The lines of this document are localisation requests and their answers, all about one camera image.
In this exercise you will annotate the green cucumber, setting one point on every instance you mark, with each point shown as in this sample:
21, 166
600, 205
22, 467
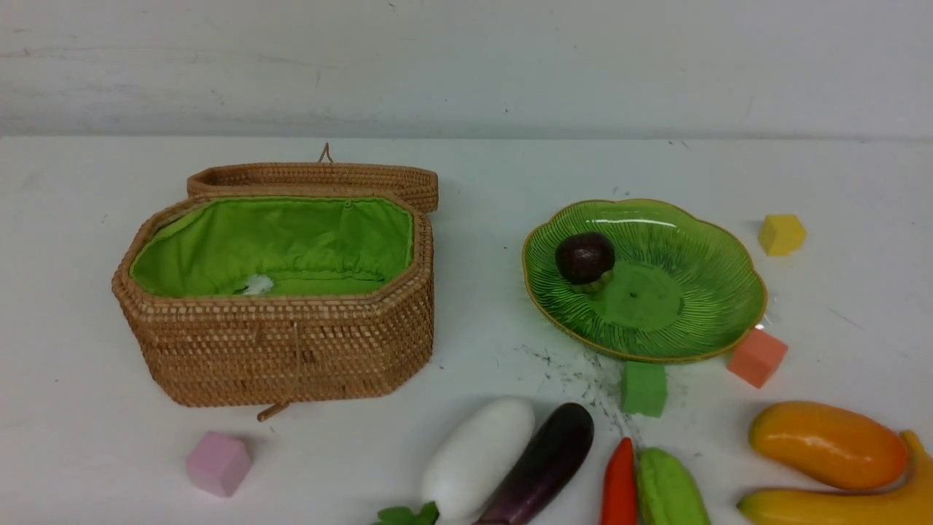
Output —
668, 493

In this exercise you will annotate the woven rattan basket lid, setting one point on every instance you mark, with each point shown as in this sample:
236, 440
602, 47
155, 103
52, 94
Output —
417, 186

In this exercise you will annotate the yellow foam cube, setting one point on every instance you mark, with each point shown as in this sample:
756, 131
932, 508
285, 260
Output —
781, 234

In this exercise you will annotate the pink foam cube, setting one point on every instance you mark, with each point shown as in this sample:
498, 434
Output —
218, 464

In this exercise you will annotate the white radish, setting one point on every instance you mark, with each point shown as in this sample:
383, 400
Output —
469, 464

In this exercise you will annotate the orange foam cube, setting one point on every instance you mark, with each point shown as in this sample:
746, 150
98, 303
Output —
757, 357

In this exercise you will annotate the green leaf-shaped glass plate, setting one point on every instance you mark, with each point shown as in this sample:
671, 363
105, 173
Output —
681, 290

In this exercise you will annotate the purple eggplant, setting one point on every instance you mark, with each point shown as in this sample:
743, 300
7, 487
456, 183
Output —
550, 460

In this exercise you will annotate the red chili pepper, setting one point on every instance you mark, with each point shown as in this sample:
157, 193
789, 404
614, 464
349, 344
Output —
620, 503

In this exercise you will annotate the orange mango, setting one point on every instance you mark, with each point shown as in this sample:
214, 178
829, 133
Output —
834, 446

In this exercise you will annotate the dark purple mangosteen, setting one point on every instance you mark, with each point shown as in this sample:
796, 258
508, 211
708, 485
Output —
586, 261

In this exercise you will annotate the woven rattan basket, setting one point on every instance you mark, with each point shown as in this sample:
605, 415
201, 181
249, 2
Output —
271, 298

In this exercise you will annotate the yellow banana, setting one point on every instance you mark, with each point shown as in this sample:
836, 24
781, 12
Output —
911, 503

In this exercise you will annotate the green foam cube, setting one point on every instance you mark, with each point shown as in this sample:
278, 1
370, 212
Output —
644, 389

